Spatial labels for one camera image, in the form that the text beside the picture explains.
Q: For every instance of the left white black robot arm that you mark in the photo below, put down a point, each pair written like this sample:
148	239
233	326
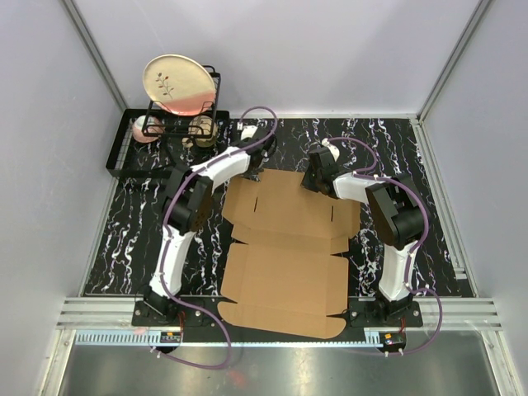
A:
186	208

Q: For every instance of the pink white ceramic cup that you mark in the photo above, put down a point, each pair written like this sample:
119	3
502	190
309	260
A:
147	130

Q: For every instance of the left small control box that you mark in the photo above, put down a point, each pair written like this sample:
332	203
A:
170	337

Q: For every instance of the brown cardboard box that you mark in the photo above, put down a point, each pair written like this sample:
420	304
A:
285	270

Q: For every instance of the slotted aluminium rail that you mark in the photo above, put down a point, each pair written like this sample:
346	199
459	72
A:
129	338

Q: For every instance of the right small control box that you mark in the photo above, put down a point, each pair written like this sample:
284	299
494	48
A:
394	340

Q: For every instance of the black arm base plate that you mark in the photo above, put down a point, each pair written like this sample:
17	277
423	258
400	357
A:
359	313

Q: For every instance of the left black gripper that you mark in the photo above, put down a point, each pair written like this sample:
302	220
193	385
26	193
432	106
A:
252	173

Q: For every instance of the cream pink floral plate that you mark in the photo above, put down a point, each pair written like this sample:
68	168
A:
179	85

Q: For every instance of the small control box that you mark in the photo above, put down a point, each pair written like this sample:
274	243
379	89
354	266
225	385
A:
394	340
170	337

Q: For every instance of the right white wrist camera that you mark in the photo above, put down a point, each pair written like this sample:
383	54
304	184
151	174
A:
333	149

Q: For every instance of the black wire dish rack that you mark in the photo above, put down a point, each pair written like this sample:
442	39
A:
165	140

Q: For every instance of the beige ceramic cup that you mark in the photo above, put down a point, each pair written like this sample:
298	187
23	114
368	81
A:
203	131

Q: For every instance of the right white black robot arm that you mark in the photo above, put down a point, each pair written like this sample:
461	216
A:
400	219

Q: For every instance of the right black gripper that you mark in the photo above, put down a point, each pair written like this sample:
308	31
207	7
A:
306	183

